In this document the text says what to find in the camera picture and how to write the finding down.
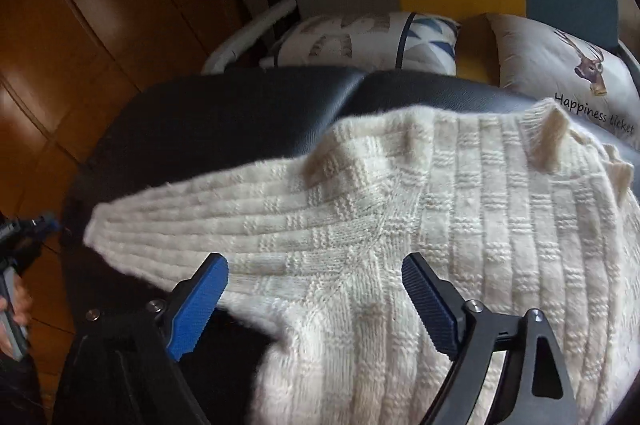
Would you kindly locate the geometric print pillow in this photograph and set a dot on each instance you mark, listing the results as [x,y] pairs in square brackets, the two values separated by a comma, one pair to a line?
[350,40]

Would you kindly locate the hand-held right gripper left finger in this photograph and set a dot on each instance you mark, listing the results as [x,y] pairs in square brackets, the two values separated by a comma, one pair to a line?
[200,305]

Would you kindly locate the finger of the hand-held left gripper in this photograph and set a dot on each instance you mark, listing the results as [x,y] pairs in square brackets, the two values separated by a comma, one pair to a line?
[46,222]

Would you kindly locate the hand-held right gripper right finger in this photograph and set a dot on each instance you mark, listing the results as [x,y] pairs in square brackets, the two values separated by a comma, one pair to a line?
[430,310]

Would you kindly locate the person's left hand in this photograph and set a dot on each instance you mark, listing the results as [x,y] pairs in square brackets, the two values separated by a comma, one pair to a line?
[21,300]

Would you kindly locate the deer print pillow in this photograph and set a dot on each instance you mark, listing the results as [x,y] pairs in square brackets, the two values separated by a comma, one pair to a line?
[540,55]

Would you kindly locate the cream knitted sweater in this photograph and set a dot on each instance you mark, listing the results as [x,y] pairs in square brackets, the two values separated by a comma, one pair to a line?
[400,215]

